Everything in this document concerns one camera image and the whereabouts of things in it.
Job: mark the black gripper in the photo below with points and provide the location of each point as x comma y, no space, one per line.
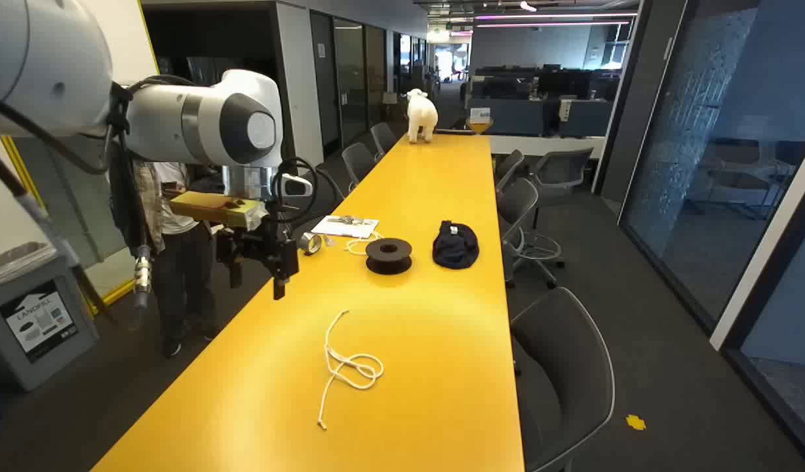
270,247

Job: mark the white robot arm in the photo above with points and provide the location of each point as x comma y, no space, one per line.
56,80

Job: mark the silver tape roll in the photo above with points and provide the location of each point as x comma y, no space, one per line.
309,242

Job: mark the white paper sheet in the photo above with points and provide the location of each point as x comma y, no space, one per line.
346,226

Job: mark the person standing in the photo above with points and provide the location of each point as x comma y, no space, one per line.
182,251

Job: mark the white polar bear figure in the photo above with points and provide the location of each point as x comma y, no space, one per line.
420,117

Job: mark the grey box with label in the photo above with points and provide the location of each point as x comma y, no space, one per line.
43,315

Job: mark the grey office chair middle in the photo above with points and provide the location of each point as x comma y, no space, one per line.
519,240

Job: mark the grey office chair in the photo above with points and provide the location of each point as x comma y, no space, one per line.
565,375
519,240
559,171

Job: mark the grey office chair far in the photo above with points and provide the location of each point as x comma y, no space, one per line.
559,171

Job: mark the grey office chair near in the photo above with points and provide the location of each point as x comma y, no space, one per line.
565,375

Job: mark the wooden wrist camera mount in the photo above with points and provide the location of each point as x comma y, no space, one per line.
221,208

